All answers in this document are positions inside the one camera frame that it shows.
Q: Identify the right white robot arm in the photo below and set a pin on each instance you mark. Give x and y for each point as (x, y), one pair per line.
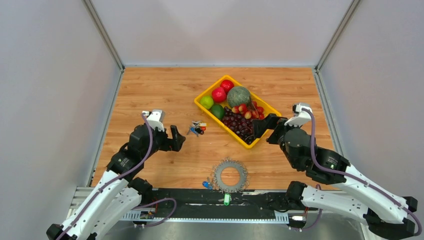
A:
(386, 215)

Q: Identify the blue capped key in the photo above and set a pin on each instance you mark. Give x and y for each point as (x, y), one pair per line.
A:
(208, 184)

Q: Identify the red pomegranate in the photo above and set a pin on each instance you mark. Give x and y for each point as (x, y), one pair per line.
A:
(219, 95)

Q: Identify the red apple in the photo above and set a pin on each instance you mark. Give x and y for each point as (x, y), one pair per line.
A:
(227, 85)

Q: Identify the green netted melon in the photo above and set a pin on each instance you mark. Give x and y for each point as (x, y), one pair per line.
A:
(238, 95)

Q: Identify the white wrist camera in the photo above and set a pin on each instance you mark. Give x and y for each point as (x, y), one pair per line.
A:
(155, 119)
(300, 116)

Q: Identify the green capped key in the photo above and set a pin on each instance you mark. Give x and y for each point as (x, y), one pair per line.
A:
(227, 199)

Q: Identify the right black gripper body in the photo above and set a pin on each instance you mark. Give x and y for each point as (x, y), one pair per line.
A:
(274, 137)

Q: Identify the purple grape bunch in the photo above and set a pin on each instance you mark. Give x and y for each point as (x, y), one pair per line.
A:
(242, 128)

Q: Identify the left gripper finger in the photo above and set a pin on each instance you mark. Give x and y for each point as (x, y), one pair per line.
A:
(176, 136)
(176, 147)

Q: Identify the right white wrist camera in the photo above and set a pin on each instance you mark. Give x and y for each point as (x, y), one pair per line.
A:
(300, 116)

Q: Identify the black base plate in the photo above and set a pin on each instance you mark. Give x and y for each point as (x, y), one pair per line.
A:
(209, 204)

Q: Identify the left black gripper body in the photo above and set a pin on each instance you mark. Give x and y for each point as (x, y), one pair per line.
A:
(160, 141)

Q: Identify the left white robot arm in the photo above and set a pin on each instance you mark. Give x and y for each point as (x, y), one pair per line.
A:
(119, 189)

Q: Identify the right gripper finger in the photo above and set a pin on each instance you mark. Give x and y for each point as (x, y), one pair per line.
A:
(271, 121)
(260, 126)

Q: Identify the light green apple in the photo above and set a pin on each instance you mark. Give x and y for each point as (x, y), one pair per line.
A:
(206, 101)

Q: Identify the dark green lime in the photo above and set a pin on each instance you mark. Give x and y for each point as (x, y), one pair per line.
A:
(218, 111)

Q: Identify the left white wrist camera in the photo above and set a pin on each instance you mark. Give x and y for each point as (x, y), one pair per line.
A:
(155, 119)

